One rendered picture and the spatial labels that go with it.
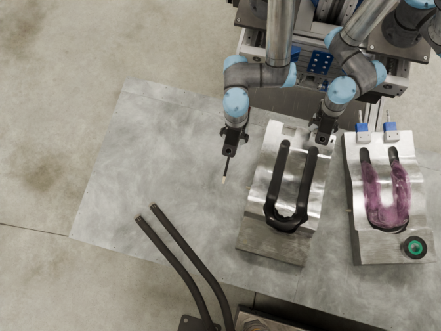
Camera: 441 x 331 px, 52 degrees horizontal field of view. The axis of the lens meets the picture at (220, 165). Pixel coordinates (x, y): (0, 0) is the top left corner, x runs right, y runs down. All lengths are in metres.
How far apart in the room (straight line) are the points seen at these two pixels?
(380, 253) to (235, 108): 0.75
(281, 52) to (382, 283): 0.93
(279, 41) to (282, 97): 1.23
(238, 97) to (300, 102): 1.23
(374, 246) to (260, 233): 0.40
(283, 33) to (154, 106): 0.76
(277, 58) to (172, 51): 1.62
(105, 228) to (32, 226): 1.03
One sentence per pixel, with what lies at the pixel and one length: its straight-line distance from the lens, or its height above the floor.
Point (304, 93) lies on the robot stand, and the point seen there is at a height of 0.21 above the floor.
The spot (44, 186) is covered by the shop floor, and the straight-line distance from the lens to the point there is 2.81.
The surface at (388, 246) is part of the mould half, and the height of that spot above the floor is 0.91.
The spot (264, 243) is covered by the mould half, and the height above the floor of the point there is 0.86.
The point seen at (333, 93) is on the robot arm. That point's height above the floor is 1.28.
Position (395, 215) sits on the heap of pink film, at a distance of 1.75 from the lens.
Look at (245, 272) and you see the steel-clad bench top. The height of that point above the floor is 0.80.
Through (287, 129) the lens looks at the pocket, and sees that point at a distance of 1.79.
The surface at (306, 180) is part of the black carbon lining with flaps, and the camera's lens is 1.72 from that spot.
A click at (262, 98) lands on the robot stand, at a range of 2.54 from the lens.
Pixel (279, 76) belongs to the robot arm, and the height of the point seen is 1.28.
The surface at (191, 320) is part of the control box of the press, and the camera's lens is 2.54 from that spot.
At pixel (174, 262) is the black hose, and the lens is 1.68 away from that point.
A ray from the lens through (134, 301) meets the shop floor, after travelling 2.59.
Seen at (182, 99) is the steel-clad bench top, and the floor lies 0.80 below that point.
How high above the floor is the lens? 2.54
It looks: 75 degrees down
